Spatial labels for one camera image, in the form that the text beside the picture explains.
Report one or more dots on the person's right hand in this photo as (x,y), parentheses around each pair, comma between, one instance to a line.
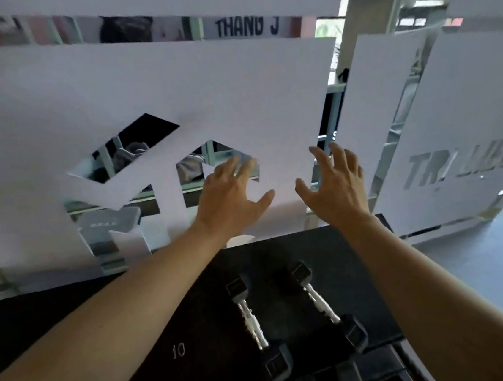
(339,194)

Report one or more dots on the person's left hand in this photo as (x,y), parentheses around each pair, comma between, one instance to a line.
(228,199)

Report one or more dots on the person's right middle finger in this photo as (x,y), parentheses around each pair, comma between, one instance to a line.
(338,155)

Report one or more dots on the person's left thumb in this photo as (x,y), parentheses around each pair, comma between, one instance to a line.
(263,200)

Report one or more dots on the person's left middle finger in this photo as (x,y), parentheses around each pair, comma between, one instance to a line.
(232,167)

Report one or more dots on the person's right little finger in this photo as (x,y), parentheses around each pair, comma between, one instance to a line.
(361,175)

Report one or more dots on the person's right thumb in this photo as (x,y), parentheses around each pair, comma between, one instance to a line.
(306,190)

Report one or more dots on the person's right forearm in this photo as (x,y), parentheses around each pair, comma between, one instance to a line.
(433,303)

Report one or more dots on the person's left forearm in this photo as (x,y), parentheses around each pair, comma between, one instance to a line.
(93,348)

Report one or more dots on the black dumbbell rack shelf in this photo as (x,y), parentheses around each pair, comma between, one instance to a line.
(267,253)

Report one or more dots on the narrow frosted glass panel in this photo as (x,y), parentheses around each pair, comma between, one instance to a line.
(373,108)

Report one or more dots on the frosted glass panel with lettering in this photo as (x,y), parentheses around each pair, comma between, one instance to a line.
(461,99)

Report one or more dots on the frosted glass panel house cutout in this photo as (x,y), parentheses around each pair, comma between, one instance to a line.
(45,106)

